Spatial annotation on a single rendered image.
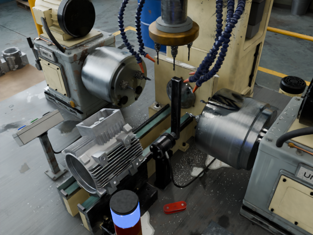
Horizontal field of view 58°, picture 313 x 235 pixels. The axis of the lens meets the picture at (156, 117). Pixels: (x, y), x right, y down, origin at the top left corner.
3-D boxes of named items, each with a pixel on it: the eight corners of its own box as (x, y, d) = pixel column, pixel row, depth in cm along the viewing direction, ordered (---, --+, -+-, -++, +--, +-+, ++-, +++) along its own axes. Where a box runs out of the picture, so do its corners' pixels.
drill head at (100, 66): (104, 73, 158) (97, 30, 143) (154, 95, 140) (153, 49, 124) (68, 93, 144) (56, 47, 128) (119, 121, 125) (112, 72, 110)
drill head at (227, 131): (207, 119, 125) (212, 69, 109) (302, 161, 105) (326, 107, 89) (173, 151, 110) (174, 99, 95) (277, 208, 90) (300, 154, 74)
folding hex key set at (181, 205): (185, 203, 106) (185, 199, 104) (187, 210, 103) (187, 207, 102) (162, 207, 104) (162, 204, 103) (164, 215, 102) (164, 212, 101)
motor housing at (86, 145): (119, 157, 112) (100, 116, 105) (151, 166, 99) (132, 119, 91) (78, 190, 101) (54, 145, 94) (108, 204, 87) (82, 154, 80)
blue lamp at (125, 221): (125, 198, 65) (124, 186, 62) (146, 213, 62) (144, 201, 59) (106, 217, 61) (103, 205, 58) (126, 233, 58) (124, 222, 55)
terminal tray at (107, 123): (110, 125, 104) (102, 108, 101) (128, 127, 96) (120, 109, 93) (84, 143, 97) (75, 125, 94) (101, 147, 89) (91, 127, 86)
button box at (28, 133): (58, 122, 112) (51, 111, 111) (65, 120, 106) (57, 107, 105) (19, 147, 102) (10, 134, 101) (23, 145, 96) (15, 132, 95)
